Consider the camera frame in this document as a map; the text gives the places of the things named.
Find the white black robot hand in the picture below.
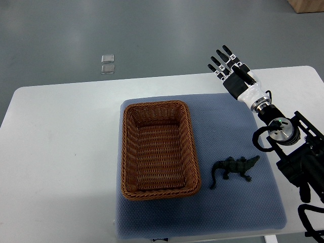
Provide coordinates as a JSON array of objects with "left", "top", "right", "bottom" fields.
[{"left": 208, "top": 45, "right": 271, "bottom": 113}]

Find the dark toy crocodile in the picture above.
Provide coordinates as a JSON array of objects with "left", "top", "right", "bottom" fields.
[{"left": 209, "top": 155, "right": 260, "bottom": 190}]

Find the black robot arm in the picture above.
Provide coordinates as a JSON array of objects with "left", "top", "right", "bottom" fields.
[{"left": 252, "top": 98, "right": 323, "bottom": 203}]

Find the brown wicker basket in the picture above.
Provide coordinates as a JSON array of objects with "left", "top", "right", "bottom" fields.
[{"left": 120, "top": 100, "right": 201, "bottom": 201}]

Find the wooden box corner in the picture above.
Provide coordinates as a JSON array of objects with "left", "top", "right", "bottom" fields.
[{"left": 288, "top": 0, "right": 323, "bottom": 14}]

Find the blue-grey foam mat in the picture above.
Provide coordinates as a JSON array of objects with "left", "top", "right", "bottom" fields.
[{"left": 115, "top": 93, "right": 287, "bottom": 239}]

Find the upper metal floor plate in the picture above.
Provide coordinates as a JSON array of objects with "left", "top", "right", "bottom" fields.
[{"left": 101, "top": 54, "right": 114, "bottom": 63}]

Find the white table leg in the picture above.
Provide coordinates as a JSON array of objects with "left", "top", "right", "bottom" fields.
[{"left": 264, "top": 235, "right": 278, "bottom": 243}]

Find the black cable loop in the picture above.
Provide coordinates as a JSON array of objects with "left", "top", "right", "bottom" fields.
[{"left": 297, "top": 204, "right": 324, "bottom": 243}]

